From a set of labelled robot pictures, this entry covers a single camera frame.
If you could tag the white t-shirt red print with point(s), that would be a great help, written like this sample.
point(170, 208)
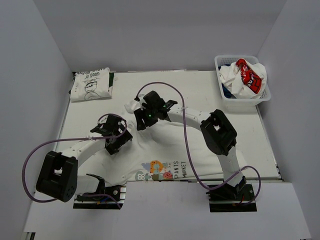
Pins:
point(243, 80)

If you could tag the white t-shirt with text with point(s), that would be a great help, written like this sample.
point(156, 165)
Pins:
point(154, 154)

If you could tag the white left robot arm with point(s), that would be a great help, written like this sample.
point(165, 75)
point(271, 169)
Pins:
point(59, 178)

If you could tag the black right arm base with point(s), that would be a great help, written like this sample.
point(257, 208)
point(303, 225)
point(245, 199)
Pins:
point(222, 201)

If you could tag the white plastic basket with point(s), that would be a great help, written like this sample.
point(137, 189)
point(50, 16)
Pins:
point(220, 60)

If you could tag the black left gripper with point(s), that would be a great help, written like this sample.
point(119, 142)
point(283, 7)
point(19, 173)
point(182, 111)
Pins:
point(113, 148)

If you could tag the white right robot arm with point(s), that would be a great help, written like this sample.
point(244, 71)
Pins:
point(218, 133)

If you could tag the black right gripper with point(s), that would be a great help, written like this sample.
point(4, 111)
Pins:
point(140, 124)

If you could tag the folded white printed t-shirt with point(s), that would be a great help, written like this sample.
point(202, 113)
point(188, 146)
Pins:
point(92, 85)

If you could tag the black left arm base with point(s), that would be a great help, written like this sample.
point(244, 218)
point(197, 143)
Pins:
point(101, 198)

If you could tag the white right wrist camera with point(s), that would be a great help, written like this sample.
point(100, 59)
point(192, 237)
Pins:
point(140, 99)

